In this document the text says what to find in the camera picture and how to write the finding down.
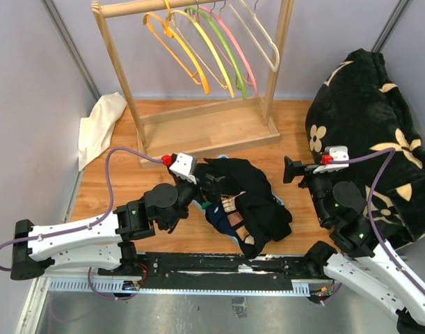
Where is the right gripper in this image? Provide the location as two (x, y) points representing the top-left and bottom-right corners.
(282, 155), (338, 223)

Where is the green t shirt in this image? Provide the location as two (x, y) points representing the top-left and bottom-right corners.
(201, 201), (213, 209)

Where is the navy blue t shirt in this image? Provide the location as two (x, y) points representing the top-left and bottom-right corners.
(205, 204), (237, 237)

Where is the black printed t shirt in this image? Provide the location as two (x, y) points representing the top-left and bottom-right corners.
(200, 158), (293, 259)

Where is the pale yellow hanger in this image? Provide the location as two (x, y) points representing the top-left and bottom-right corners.
(165, 0), (236, 100)

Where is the white plastic hanger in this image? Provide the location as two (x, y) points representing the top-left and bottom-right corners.
(227, 0), (281, 73)

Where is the lime green hanger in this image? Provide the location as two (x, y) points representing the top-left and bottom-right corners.
(184, 6), (248, 100)

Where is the pink plastic hanger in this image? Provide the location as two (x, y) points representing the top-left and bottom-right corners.
(200, 6), (259, 95)

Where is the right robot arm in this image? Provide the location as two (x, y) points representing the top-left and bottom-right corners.
(283, 152), (425, 333)

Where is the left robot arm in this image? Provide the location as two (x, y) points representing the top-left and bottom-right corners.
(10, 164), (226, 280)

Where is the light blue plastic basket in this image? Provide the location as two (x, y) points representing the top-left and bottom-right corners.
(192, 154), (284, 245)

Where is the wooden clothes rack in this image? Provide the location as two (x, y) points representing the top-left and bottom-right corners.
(91, 1), (294, 168)

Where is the black floral blanket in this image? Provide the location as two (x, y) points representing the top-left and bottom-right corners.
(305, 49), (425, 249)

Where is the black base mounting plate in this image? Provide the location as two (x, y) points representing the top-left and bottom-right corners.
(95, 252), (332, 293)

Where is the cream white cloth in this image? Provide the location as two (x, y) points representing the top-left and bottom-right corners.
(78, 92), (127, 171)

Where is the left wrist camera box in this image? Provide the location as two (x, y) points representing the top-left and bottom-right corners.
(161, 152), (198, 184)

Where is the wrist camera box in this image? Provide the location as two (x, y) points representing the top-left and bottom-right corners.
(161, 152), (198, 184)
(305, 145), (349, 174)

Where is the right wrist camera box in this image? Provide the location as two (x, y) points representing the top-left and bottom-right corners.
(305, 145), (349, 174)

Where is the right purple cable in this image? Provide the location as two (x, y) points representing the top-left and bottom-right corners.
(332, 148), (425, 307)

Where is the purple cable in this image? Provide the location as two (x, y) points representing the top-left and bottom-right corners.
(0, 146), (164, 302)
(332, 148), (425, 307)

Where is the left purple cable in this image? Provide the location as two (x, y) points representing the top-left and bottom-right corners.
(0, 146), (164, 302)

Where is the aluminium rail frame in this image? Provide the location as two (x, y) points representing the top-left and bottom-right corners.
(15, 248), (425, 334)

